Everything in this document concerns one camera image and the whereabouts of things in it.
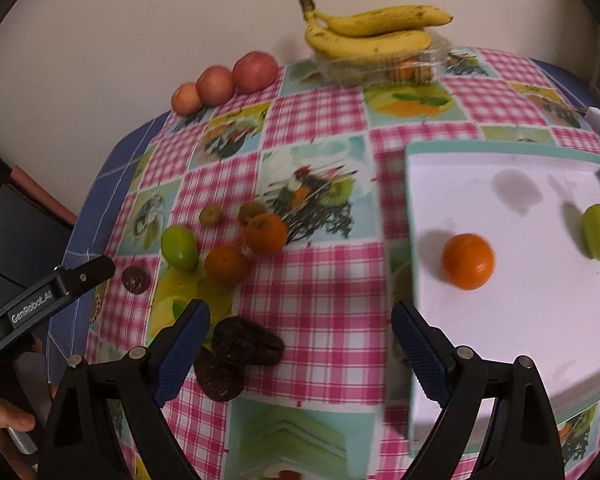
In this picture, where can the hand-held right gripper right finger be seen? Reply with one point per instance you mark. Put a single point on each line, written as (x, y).
(420, 355)

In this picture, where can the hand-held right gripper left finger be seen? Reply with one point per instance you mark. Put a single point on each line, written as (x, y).
(180, 360)

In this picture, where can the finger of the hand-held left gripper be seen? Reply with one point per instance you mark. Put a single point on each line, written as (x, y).
(87, 274)

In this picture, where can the dark brown avocado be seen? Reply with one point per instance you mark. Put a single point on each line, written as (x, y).
(247, 341)
(220, 379)

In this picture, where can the round dark passion fruit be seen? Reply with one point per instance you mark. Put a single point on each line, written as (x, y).
(135, 279)

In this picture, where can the white tray with teal rim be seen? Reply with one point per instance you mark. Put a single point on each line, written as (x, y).
(505, 320)

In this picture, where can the green fruit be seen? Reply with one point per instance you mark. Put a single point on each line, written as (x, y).
(599, 232)
(180, 247)

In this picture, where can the orange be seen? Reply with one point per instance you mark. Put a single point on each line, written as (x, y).
(266, 233)
(405, 71)
(467, 261)
(227, 266)

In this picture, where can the person's left hand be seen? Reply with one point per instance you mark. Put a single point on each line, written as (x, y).
(5, 415)

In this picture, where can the reddish padded bar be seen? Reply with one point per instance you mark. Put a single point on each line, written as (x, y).
(40, 192)

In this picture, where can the pink checkered fruit-print tablecloth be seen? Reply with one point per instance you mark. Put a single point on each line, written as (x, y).
(320, 280)

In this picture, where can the small yellow-brown fruit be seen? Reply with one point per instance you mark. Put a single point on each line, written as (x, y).
(211, 215)
(250, 211)

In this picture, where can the small orange-red apple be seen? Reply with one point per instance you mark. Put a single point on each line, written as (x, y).
(186, 99)

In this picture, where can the medium red apple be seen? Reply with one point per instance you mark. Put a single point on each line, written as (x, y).
(215, 86)

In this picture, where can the large red apple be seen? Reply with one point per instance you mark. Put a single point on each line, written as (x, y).
(255, 71)

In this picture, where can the orange in clear container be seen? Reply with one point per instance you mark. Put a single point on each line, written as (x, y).
(405, 71)

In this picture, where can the clear plastic container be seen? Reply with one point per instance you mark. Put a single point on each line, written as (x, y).
(350, 70)

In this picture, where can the bunch of yellow bananas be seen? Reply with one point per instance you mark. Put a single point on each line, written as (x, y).
(370, 45)

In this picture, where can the spotted yellow banana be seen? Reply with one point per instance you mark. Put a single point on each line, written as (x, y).
(390, 19)

